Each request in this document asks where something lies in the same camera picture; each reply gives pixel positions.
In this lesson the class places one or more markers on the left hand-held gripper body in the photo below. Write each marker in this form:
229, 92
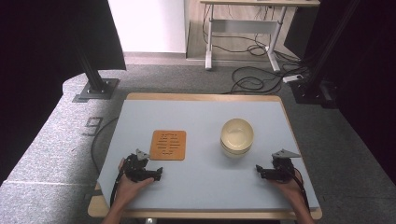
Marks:
137, 169

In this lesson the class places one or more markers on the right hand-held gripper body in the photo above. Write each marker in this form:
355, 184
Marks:
281, 171

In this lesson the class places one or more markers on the brown wooden coaster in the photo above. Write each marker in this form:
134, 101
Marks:
168, 152

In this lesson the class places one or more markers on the person's right hand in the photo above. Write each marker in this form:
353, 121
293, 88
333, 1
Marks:
292, 188

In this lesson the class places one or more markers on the person's left hand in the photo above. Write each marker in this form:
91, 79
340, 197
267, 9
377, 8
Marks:
127, 189

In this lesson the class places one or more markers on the pale blue table mat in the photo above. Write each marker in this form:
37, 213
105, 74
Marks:
199, 186

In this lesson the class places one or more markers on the wooden table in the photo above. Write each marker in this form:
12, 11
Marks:
202, 96

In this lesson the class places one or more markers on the white power strip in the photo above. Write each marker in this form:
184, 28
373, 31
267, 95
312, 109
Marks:
292, 78

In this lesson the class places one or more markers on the black curtain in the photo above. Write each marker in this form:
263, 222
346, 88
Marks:
46, 62
367, 77

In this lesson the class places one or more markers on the white-framed wooden desk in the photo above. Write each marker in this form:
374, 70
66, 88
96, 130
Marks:
244, 26

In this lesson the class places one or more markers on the black post with grey base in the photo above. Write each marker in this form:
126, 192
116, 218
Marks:
95, 84

